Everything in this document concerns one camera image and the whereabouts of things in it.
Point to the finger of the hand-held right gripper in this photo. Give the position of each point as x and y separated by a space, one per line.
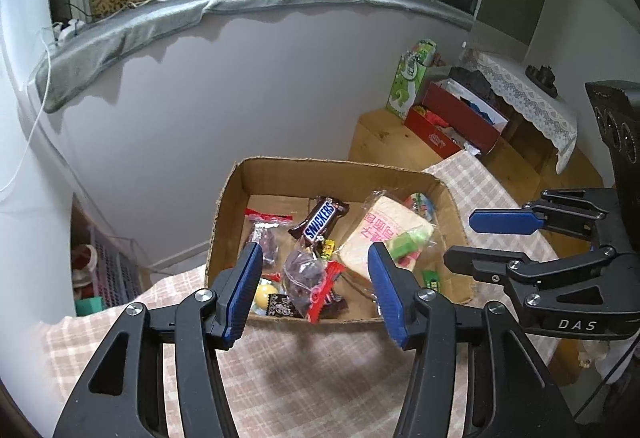
475 263
500 221

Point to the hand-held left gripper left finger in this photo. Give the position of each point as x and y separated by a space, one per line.
245 288

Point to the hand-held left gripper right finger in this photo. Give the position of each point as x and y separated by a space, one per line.
387 298

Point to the yellow round candy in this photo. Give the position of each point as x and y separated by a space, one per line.
265 297

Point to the small green candy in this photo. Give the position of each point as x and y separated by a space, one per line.
432 279

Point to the clear bag of dark candy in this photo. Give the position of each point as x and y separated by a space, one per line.
305 278
265 233

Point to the bread packet with pink print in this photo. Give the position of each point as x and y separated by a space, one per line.
372 228

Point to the small yellow candy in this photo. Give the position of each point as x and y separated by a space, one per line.
328 250

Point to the colourful candy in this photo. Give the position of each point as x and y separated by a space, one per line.
420 205

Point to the long brown chocolate bar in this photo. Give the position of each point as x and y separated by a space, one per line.
320 218

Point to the cardboard box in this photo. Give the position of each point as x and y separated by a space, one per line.
280 178

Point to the plaid tablecloth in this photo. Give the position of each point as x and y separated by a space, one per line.
310 368

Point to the dark figurine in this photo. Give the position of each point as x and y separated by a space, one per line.
542 77

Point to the white lace cloth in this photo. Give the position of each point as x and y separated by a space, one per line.
525 93

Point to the red shoebox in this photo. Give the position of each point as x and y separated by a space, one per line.
450 113

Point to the white plastic basket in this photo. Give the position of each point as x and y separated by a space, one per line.
117 273

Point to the green plastic object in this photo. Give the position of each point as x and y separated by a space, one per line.
90 305

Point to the red white container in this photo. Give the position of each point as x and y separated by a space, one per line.
84 263

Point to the green paper bag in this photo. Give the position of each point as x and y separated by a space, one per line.
407 83

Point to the white cabinet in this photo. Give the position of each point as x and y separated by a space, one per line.
30 243

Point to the grey windowsill blanket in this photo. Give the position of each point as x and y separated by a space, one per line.
125 38

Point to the white power strip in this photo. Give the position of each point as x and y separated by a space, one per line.
70 28

